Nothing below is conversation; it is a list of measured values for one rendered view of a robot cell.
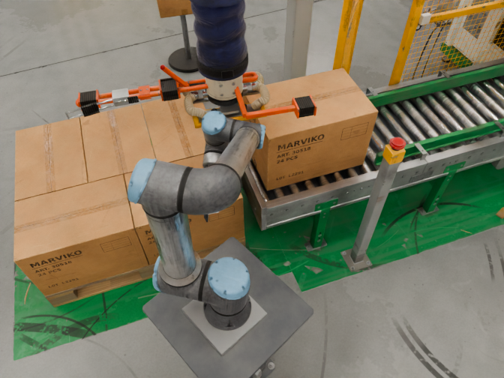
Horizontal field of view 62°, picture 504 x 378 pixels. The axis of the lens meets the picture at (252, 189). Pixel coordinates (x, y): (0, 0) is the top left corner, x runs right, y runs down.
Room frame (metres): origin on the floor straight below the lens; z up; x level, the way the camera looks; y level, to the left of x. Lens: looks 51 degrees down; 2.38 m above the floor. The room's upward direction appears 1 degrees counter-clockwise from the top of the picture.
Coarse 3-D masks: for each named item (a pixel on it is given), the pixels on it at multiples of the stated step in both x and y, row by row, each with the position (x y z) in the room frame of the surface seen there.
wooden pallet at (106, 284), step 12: (240, 240) 1.42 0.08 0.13; (204, 252) 1.40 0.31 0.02; (120, 276) 1.18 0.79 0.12; (132, 276) 1.24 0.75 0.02; (144, 276) 1.22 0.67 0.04; (72, 288) 1.10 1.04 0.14; (84, 288) 1.16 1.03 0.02; (96, 288) 1.16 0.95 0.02; (108, 288) 1.16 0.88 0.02; (48, 300) 1.05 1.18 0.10; (60, 300) 1.07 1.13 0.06; (72, 300) 1.09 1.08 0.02
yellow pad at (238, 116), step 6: (252, 102) 1.58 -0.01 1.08; (216, 108) 1.54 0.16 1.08; (246, 108) 1.52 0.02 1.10; (252, 108) 1.53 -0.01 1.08; (264, 108) 1.54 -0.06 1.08; (228, 114) 1.49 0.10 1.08; (234, 114) 1.49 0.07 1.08; (240, 114) 1.49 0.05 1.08; (198, 120) 1.46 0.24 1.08; (198, 126) 1.43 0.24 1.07
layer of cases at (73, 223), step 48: (48, 144) 1.87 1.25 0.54; (96, 144) 1.86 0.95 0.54; (144, 144) 1.86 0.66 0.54; (192, 144) 1.85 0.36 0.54; (48, 192) 1.49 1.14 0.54; (96, 192) 1.48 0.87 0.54; (48, 240) 1.17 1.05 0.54; (96, 240) 1.18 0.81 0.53; (144, 240) 1.25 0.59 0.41; (192, 240) 1.33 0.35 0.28; (48, 288) 1.07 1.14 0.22
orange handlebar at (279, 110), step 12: (252, 72) 1.65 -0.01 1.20; (180, 84) 1.57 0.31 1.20; (204, 84) 1.57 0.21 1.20; (108, 96) 1.50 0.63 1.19; (144, 96) 1.50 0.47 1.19; (156, 96) 1.51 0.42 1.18; (240, 96) 1.48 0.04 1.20; (240, 108) 1.41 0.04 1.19; (276, 108) 1.39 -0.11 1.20; (288, 108) 1.39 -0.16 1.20
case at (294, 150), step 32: (256, 96) 1.79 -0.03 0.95; (288, 96) 1.79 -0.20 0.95; (320, 96) 1.78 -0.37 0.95; (352, 96) 1.78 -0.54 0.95; (288, 128) 1.54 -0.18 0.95; (320, 128) 1.55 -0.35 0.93; (352, 128) 1.61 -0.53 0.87; (256, 160) 1.63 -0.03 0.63; (288, 160) 1.50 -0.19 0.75; (320, 160) 1.56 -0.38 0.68; (352, 160) 1.63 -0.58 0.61
